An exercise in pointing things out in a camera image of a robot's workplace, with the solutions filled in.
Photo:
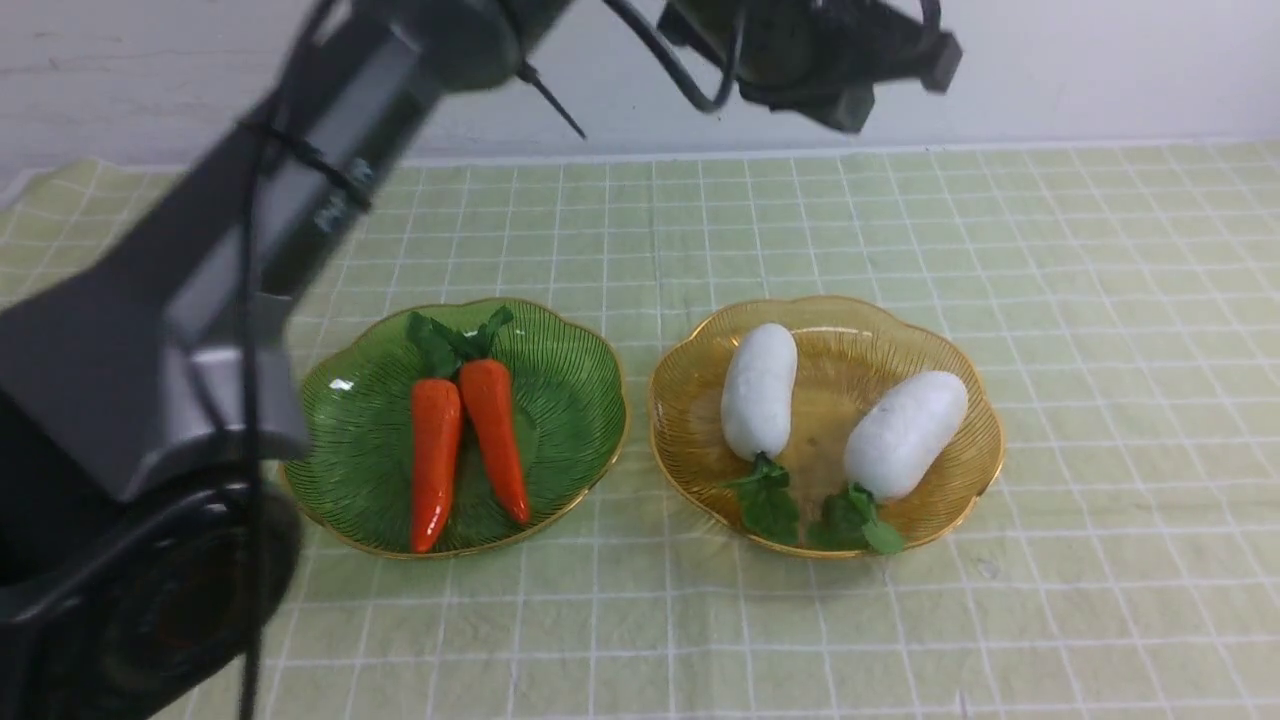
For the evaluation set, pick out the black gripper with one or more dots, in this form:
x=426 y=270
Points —
x=824 y=59

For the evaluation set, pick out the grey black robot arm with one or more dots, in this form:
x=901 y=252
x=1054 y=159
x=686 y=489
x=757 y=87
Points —
x=142 y=549

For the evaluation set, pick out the green ribbed glass plate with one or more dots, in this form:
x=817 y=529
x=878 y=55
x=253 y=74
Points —
x=570 y=419

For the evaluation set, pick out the green checked tablecloth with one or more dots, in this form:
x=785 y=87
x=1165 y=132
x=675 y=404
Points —
x=1121 y=306

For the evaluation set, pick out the white radish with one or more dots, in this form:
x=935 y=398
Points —
x=756 y=423
x=885 y=458

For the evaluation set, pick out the orange carrot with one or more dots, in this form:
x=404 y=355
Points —
x=436 y=430
x=487 y=393

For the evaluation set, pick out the amber ribbed glass plate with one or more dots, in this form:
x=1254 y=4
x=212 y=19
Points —
x=850 y=353

